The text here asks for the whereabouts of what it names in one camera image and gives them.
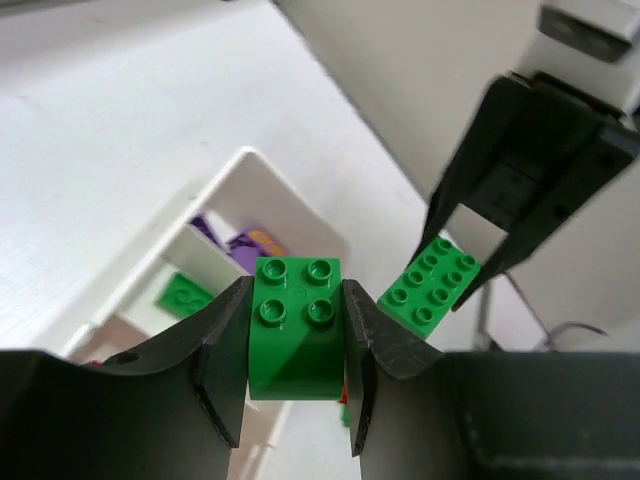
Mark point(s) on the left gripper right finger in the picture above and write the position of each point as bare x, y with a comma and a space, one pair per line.
420, 413

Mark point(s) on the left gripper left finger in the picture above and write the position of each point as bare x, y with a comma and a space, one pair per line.
169, 408

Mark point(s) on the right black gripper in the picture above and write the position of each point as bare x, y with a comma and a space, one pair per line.
534, 153

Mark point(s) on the green red lego stack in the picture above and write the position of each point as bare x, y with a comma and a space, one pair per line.
345, 413

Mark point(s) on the green eight stud plate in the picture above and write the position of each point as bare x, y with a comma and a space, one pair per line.
428, 288

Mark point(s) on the green lego plate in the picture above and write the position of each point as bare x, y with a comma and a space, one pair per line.
182, 297

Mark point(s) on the green curved lego brick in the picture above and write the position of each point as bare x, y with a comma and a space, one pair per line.
296, 340

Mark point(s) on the green purple round lego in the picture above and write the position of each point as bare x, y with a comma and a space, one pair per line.
250, 244

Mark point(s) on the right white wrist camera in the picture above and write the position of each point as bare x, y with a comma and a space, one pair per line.
590, 45

